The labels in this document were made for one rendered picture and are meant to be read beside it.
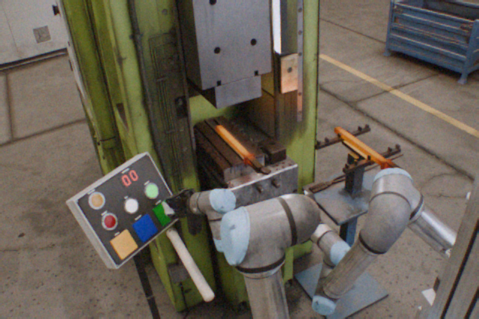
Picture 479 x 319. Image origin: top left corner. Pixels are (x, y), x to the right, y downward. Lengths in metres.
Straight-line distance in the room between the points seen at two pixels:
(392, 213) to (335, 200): 0.89
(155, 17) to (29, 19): 5.26
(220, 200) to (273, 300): 0.40
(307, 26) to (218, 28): 0.53
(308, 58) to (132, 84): 0.82
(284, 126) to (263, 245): 1.21
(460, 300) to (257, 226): 0.41
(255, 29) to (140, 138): 0.63
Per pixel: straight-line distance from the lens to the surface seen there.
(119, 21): 1.57
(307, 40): 1.96
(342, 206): 1.99
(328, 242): 1.44
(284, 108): 2.00
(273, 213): 0.91
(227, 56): 1.59
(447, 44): 5.29
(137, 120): 1.71
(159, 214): 1.58
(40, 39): 6.85
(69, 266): 2.99
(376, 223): 1.16
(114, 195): 1.51
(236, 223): 0.89
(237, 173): 1.85
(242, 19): 1.58
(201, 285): 1.80
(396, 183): 1.23
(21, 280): 3.07
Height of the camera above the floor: 2.03
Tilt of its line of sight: 34 degrees down
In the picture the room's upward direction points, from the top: 4 degrees counter-clockwise
